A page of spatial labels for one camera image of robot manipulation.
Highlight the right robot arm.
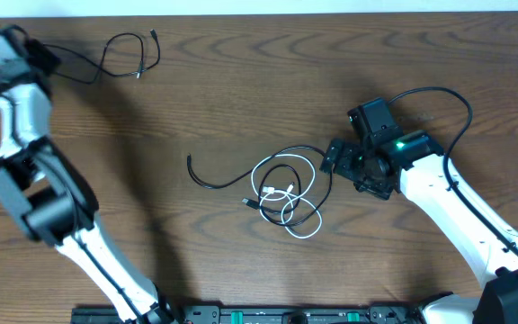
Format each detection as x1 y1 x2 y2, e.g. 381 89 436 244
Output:
320 98 518 323

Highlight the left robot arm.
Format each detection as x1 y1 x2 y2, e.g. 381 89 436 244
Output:
0 25 183 323

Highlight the black usb cable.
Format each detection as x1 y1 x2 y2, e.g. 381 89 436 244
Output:
42 29 162 86
186 144 334 228

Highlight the white usb cable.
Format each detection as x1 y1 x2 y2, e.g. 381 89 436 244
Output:
250 153 324 240

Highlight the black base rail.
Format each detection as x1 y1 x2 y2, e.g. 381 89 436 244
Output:
69 301 426 324

